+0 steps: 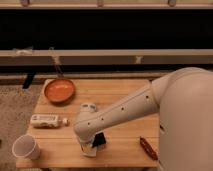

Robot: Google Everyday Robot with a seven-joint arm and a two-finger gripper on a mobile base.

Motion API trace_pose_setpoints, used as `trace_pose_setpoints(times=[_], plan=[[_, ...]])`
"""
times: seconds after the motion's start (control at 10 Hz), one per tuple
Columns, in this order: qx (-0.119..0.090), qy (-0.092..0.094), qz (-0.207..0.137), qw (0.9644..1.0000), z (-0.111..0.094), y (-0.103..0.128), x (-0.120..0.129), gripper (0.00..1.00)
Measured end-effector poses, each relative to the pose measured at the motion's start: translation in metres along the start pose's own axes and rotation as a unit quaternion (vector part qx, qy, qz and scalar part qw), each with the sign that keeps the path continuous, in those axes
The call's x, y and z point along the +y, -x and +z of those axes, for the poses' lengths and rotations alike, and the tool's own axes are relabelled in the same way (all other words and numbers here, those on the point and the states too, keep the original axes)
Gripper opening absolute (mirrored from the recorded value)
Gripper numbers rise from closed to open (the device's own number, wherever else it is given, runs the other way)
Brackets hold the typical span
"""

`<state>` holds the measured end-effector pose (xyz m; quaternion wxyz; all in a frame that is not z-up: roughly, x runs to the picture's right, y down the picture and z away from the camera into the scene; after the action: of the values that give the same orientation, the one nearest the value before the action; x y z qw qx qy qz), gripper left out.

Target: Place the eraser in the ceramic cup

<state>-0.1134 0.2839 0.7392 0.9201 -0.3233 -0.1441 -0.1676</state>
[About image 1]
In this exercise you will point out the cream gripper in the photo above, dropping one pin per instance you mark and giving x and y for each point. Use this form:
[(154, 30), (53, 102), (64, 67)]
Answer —
[(83, 144)]

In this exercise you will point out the black eraser block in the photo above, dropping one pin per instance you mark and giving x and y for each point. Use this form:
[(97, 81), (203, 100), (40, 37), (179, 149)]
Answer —
[(99, 140)]

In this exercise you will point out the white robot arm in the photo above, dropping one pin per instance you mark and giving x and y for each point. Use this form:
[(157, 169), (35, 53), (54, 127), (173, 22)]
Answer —
[(183, 100)]

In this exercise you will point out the white ceramic cup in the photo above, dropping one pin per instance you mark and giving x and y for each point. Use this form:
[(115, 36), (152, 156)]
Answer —
[(26, 146)]

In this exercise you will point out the wooden table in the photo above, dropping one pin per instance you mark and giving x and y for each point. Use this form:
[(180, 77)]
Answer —
[(60, 148)]

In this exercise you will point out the white plastic bottle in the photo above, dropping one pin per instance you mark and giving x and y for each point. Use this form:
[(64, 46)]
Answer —
[(48, 121)]

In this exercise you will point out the orange frying pan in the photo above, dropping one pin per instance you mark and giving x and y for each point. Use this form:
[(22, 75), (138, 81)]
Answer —
[(61, 89)]

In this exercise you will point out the red brown marker pen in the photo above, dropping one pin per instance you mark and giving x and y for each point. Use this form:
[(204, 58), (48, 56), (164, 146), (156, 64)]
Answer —
[(148, 149)]

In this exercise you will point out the grey metal rail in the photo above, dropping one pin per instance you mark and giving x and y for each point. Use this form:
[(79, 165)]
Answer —
[(107, 57)]

